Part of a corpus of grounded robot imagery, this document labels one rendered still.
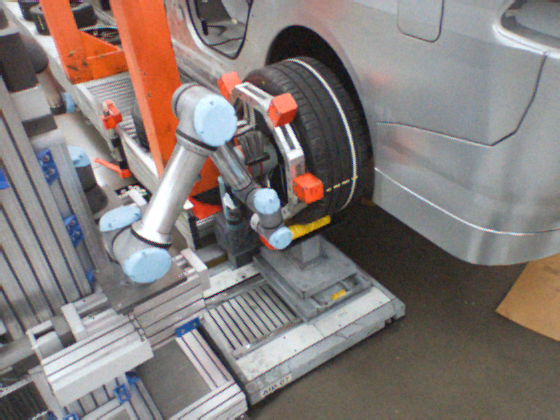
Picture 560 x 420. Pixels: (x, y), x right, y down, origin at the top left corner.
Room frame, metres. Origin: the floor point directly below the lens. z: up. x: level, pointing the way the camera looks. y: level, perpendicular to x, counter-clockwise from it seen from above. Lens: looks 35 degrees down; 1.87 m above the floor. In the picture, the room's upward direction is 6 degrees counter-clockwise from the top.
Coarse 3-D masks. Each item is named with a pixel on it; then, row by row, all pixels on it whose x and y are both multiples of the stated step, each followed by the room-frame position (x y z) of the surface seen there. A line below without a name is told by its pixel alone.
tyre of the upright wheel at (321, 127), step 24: (264, 72) 1.89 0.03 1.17; (288, 72) 1.86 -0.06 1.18; (312, 72) 1.86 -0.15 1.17; (312, 96) 1.75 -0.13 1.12; (336, 96) 1.77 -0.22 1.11; (240, 120) 2.11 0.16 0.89; (312, 120) 1.67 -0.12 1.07; (336, 120) 1.70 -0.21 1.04; (360, 120) 1.74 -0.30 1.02; (312, 144) 1.62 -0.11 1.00; (336, 144) 1.66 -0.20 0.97; (360, 144) 1.69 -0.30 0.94; (312, 168) 1.62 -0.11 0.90; (336, 168) 1.62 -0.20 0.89; (360, 168) 1.67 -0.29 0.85; (336, 192) 1.63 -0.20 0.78; (360, 192) 1.71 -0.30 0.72; (312, 216) 1.64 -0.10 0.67
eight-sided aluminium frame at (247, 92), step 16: (240, 96) 1.89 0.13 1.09; (256, 96) 1.81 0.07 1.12; (272, 128) 1.70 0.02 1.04; (288, 128) 1.69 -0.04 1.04; (240, 144) 2.05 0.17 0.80; (288, 160) 1.60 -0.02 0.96; (304, 160) 1.62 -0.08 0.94; (288, 176) 1.61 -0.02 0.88; (288, 192) 1.62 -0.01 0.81; (288, 208) 1.63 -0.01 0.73
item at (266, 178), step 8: (272, 96) 1.84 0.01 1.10; (280, 128) 1.88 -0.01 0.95; (296, 128) 1.71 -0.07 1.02; (272, 136) 1.94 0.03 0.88; (288, 144) 1.83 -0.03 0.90; (280, 152) 1.94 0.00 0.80; (304, 152) 1.67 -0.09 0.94; (280, 160) 1.91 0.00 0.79; (272, 168) 1.96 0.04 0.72; (280, 168) 1.88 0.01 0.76; (264, 176) 2.00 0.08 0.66; (272, 176) 1.96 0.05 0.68; (280, 176) 2.01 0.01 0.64; (272, 184) 1.96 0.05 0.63; (280, 184) 1.97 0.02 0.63; (280, 192) 1.92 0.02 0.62; (280, 200) 1.86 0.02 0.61
